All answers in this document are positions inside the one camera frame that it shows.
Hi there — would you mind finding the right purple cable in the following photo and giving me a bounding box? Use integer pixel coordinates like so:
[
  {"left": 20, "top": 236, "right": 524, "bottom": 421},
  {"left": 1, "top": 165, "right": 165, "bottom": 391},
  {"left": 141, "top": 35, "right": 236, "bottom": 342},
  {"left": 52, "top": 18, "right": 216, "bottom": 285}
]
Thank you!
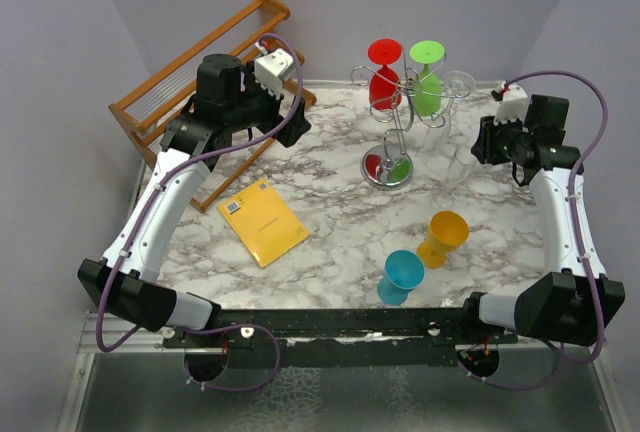
[{"left": 499, "top": 70, "right": 613, "bottom": 366}]

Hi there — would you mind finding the purple cable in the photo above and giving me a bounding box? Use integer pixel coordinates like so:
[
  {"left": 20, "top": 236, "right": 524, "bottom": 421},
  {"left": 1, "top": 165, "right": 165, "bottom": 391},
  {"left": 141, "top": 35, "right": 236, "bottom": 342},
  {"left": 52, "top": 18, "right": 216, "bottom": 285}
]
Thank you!
[
  {"left": 499, "top": 70, "right": 613, "bottom": 366},
  {"left": 95, "top": 33, "right": 305, "bottom": 354}
]

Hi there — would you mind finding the green plastic wine glass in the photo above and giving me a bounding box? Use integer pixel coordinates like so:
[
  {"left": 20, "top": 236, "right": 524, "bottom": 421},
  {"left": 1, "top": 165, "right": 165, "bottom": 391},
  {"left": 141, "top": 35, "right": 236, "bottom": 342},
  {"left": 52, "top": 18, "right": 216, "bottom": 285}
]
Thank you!
[{"left": 409, "top": 40, "right": 446, "bottom": 118}]

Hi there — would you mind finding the yellow book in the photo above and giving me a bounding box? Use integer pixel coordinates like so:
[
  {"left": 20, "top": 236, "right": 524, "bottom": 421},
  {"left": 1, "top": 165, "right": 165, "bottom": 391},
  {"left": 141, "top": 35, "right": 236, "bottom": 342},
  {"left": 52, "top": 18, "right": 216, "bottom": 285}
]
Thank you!
[{"left": 218, "top": 179, "right": 309, "bottom": 267}]

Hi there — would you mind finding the red plastic wine glass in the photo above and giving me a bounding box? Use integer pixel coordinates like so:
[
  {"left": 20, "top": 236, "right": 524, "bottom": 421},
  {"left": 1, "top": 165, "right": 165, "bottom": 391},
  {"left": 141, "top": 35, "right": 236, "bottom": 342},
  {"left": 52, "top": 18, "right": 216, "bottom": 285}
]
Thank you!
[{"left": 368, "top": 38, "right": 403, "bottom": 111}]

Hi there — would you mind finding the wooden shelf rack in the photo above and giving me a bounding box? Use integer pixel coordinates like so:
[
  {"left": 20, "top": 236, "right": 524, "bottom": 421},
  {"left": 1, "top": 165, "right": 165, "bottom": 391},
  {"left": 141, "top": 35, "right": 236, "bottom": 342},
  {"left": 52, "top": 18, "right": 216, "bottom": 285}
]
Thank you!
[{"left": 108, "top": 0, "right": 318, "bottom": 214}]

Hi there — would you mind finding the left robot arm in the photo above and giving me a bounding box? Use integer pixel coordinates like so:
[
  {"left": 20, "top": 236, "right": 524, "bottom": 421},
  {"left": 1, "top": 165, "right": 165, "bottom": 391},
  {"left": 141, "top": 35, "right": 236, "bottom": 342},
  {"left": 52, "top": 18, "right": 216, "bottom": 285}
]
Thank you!
[{"left": 78, "top": 48, "right": 310, "bottom": 347}]

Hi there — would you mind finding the clear champagne flute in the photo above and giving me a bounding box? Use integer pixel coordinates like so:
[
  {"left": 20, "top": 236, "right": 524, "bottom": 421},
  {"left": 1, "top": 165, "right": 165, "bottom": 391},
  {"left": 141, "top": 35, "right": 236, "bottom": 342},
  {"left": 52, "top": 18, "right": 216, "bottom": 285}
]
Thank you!
[
  {"left": 425, "top": 70, "right": 476, "bottom": 151},
  {"left": 431, "top": 145, "right": 478, "bottom": 209}
]

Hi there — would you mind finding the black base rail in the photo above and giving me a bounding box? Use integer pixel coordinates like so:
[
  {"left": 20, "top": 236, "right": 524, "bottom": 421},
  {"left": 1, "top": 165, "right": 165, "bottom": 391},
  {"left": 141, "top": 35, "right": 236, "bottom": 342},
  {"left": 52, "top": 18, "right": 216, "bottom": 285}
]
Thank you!
[{"left": 163, "top": 307, "right": 517, "bottom": 369}]

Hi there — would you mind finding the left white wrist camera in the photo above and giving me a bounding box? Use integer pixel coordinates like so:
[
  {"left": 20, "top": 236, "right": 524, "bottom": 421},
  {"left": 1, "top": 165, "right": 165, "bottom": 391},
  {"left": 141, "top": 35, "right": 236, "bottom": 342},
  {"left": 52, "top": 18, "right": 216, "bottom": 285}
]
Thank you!
[{"left": 254, "top": 46, "right": 295, "bottom": 99}]

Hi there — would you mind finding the blue plastic wine glass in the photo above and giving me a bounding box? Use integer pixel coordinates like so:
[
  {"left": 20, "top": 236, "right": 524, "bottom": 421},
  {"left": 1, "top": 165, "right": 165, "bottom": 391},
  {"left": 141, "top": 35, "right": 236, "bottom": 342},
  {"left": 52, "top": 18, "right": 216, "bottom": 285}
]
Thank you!
[{"left": 377, "top": 250, "right": 425, "bottom": 306}]

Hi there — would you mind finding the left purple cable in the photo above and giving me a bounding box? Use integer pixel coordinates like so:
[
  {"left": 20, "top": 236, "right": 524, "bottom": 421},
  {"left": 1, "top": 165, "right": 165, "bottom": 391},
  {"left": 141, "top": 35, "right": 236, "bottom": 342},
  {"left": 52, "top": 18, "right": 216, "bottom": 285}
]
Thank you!
[{"left": 95, "top": 33, "right": 305, "bottom": 354}]

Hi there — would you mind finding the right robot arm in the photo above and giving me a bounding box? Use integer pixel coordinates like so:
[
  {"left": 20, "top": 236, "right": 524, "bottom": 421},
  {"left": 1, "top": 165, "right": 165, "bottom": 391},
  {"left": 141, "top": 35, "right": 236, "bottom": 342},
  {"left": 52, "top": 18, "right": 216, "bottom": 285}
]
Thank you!
[{"left": 459, "top": 87, "right": 625, "bottom": 346}]

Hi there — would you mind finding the orange plastic wine glass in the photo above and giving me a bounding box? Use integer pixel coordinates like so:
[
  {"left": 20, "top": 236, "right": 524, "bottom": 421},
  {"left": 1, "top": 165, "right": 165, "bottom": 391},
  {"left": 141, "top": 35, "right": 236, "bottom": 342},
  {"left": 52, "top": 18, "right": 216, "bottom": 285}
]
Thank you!
[{"left": 416, "top": 210, "right": 469, "bottom": 269}]

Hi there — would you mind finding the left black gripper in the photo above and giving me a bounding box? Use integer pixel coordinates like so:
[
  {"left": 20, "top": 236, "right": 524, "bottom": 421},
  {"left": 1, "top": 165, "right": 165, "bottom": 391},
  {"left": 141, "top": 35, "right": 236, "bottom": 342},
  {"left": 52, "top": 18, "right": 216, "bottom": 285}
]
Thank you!
[{"left": 225, "top": 61, "right": 311, "bottom": 146}]

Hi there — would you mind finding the chrome wine glass rack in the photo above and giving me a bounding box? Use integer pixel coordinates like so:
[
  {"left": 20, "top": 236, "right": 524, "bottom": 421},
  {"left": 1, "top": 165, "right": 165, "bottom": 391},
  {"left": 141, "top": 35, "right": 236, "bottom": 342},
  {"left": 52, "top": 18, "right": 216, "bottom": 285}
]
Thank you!
[{"left": 349, "top": 64, "right": 471, "bottom": 190}]

